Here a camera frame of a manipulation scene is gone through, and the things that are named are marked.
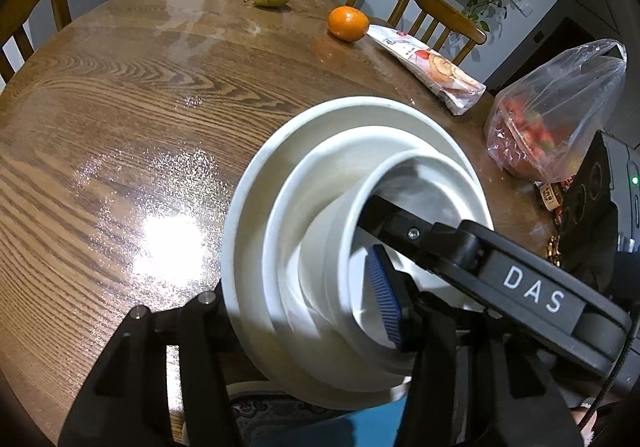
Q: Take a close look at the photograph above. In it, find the medium white bowl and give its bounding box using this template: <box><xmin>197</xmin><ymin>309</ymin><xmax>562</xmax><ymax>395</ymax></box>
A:
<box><xmin>261</xmin><ymin>126</ymin><xmax>481</xmax><ymax>378</ymax></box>

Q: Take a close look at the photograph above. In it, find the small tall white bowl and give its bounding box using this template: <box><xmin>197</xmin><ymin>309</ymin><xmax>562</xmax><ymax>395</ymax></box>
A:
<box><xmin>320</xmin><ymin>149</ymin><xmax>483</xmax><ymax>373</ymax></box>

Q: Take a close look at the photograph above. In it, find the white red snack packet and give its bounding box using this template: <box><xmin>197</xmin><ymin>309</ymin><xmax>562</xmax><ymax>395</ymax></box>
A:
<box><xmin>366</xmin><ymin>24</ymin><xmax>487</xmax><ymax>116</ymax></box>

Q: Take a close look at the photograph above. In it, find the person's right forearm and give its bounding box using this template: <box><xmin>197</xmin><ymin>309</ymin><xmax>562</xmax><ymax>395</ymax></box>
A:
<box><xmin>571</xmin><ymin>399</ymin><xmax>602</xmax><ymax>447</ymax></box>

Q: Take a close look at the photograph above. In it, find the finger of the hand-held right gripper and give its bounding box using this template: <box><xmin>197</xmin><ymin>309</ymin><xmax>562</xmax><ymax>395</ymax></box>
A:
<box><xmin>356</xmin><ymin>193</ymin><xmax>483</xmax><ymax>288</ymax></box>

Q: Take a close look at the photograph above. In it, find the orange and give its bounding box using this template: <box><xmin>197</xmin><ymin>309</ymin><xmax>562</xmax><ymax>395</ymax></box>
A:
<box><xmin>327</xmin><ymin>5</ymin><xmax>371</xmax><ymax>42</ymax></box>

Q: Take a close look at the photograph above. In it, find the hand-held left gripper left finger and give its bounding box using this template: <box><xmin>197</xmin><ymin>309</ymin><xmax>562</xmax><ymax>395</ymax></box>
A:
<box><xmin>57</xmin><ymin>291</ymin><xmax>241</xmax><ymax>447</ymax></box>

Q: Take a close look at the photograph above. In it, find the wooden bead trivet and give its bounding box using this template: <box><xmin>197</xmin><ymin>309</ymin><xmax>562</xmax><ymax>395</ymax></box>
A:
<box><xmin>546</xmin><ymin>234</ymin><xmax>564</xmax><ymax>269</ymax></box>

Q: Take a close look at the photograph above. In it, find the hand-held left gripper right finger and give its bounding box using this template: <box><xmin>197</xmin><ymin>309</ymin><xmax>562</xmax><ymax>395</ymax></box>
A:
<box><xmin>364</xmin><ymin>244</ymin><xmax>586</xmax><ymax>447</ymax></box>

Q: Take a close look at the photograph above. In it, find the clear plastic bag of strawberries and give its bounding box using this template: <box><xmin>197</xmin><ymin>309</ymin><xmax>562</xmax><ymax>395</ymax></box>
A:
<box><xmin>486</xmin><ymin>39</ymin><xmax>627</xmax><ymax>182</ymax></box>

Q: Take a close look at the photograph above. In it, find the large white bowl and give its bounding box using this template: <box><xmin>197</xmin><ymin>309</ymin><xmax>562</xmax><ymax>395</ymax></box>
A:
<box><xmin>220</xmin><ymin>96</ymin><xmax>496</xmax><ymax>412</ymax></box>

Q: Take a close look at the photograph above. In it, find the large blue patterned square plate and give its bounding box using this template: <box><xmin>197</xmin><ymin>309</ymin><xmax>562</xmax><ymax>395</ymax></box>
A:
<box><xmin>227</xmin><ymin>379</ymin><xmax>416</xmax><ymax>447</ymax></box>

